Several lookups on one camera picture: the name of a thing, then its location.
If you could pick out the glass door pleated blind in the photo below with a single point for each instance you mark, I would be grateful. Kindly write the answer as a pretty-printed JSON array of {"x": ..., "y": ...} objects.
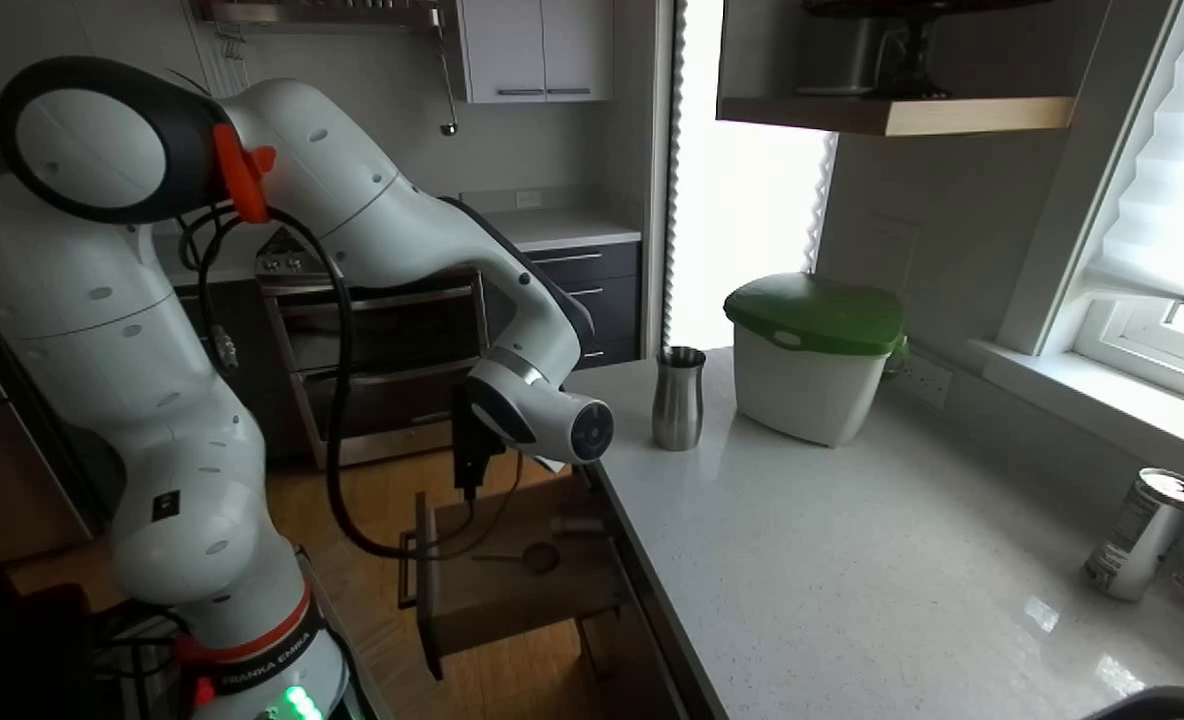
[{"x": 754, "y": 203}]

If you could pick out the white wall cabinet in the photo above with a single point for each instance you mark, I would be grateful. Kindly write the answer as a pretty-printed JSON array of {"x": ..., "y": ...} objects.
[{"x": 534, "y": 52}]

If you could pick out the stainless steel cup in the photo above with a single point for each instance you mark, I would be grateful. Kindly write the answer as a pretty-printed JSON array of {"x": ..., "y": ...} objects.
[{"x": 676, "y": 400}]

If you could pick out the stainless steel oven range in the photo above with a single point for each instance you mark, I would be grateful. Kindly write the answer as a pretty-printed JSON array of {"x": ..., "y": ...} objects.
[{"x": 393, "y": 360}]

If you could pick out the white window blind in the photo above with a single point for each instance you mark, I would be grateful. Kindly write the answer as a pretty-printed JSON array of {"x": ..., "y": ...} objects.
[{"x": 1172, "y": 161}]

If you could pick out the black rounded object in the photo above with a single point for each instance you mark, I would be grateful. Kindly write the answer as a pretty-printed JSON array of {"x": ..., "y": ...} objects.
[{"x": 1166, "y": 707}]

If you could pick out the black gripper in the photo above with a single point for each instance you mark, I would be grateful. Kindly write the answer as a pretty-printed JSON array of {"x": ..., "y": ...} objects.
[{"x": 475, "y": 440}]

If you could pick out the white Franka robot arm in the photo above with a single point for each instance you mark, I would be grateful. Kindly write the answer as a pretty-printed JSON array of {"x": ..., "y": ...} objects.
[{"x": 97, "y": 344}]

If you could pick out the white bin green lid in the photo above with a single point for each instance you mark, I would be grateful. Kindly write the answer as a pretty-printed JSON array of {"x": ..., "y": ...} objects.
[{"x": 815, "y": 375}]

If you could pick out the metal cylinder white base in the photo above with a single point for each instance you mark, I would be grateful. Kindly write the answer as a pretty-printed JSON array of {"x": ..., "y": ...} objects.
[{"x": 1139, "y": 543}]

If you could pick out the wooden wall shelf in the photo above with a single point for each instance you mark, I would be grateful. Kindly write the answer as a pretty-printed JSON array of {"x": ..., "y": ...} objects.
[{"x": 887, "y": 94}]

